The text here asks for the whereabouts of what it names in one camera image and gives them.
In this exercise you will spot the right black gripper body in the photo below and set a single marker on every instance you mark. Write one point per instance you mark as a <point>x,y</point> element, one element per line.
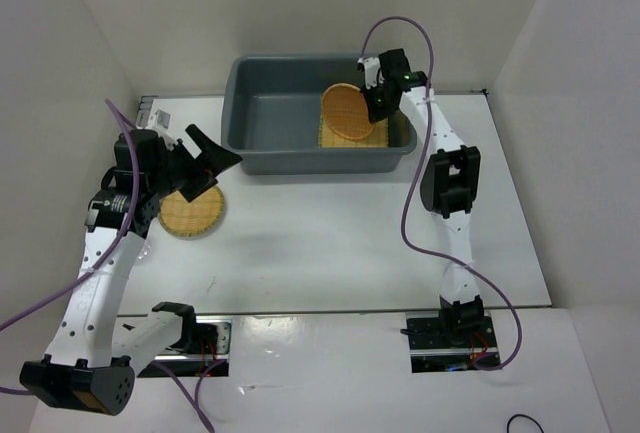
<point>378,104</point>

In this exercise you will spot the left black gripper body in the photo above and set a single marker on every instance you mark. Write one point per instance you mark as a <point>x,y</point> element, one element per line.
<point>180,170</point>

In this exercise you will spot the round orange woven tray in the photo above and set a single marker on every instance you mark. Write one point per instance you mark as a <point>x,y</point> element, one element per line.
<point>344,111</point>

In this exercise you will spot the square bamboo mat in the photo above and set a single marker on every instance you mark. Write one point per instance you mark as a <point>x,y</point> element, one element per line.
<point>375,138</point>

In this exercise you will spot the round yellow bamboo tray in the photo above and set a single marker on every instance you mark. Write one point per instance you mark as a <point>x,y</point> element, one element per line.
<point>189,220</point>

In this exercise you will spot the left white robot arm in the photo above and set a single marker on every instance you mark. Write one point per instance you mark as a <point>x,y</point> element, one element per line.
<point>85,368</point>

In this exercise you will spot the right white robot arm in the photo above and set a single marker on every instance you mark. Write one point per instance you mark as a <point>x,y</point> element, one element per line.
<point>448,183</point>

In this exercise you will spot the grey plastic bin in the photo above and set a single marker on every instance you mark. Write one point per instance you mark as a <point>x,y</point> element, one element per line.
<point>272,112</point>

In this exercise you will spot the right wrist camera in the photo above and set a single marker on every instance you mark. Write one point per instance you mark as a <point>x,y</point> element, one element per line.
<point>371,68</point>

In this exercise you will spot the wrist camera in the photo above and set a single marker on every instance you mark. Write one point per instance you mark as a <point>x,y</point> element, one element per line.
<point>371,68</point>
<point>156,120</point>

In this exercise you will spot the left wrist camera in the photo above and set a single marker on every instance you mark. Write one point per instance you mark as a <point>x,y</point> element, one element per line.
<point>156,120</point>

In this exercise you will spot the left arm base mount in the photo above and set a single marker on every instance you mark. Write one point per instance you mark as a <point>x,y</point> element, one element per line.
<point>200,348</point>

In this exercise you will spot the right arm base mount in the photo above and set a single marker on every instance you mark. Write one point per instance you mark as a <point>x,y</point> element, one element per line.
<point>433,350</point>

